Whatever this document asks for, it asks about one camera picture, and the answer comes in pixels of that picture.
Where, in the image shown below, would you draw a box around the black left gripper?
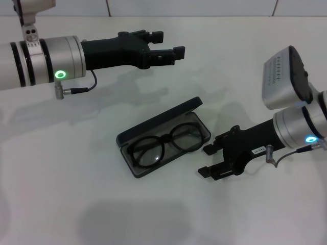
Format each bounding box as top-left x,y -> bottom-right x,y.
81,30 -> 185,71

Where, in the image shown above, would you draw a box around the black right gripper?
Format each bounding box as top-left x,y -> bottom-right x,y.
197,118 -> 285,181

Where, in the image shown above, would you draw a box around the black round glasses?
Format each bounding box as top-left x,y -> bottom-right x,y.
131,121 -> 205,169

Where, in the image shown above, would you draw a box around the black glasses case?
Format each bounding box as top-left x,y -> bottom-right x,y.
116,96 -> 212,179

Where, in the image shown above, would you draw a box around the right gripper grey cable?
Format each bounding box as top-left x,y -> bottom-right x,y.
265,142 -> 327,169

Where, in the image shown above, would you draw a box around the silver left camera bracket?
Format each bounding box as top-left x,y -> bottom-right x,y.
20,22 -> 39,56

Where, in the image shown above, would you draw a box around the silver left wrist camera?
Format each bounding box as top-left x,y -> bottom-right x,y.
14,0 -> 56,25

